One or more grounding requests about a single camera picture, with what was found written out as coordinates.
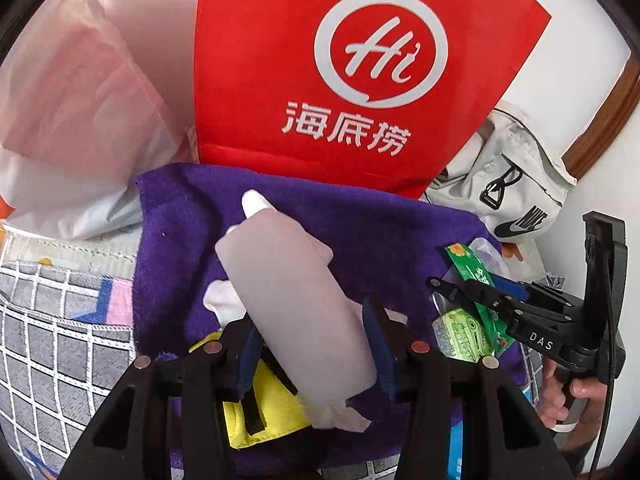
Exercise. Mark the translucent frosted pouch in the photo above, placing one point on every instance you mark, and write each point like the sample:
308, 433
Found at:
300, 310

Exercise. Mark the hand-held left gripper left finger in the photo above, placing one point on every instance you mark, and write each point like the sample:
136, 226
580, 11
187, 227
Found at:
248, 365

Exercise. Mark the grey checked bed sheet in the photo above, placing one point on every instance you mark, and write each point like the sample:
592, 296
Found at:
50, 335

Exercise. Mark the white glove with green cuff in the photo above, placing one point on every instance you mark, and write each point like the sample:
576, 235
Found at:
255, 205

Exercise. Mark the light grey waist bag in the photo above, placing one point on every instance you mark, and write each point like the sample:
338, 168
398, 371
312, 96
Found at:
525, 170

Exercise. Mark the light green tissue packet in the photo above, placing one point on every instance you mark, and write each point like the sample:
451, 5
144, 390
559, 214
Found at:
460, 335

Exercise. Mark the red paper bag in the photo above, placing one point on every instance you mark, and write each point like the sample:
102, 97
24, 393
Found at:
250, 85

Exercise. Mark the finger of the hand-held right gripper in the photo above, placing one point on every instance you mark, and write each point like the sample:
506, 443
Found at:
540, 297
480, 306

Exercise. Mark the small orange object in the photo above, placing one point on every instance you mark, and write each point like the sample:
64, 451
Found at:
511, 251

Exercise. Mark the brown wooden frame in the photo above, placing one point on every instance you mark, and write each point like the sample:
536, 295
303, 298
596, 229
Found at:
610, 120

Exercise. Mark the clear plastic wrapper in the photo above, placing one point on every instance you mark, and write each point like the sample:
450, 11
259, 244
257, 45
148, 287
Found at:
487, 255

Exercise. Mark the person's right hand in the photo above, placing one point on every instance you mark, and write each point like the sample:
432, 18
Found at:
552, 400

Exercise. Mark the purple towel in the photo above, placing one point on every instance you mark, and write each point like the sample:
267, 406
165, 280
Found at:
190, 260

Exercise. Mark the white translucent plastic bag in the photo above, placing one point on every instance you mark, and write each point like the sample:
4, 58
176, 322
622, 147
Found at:
75, 110

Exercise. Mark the green printed packet strip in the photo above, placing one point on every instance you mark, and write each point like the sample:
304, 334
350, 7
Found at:
470, 270

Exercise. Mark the small red printed bag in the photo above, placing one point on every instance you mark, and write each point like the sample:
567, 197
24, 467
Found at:
4, 208

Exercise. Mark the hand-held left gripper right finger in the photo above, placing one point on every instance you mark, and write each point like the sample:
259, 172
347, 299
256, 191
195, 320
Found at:
382, 360

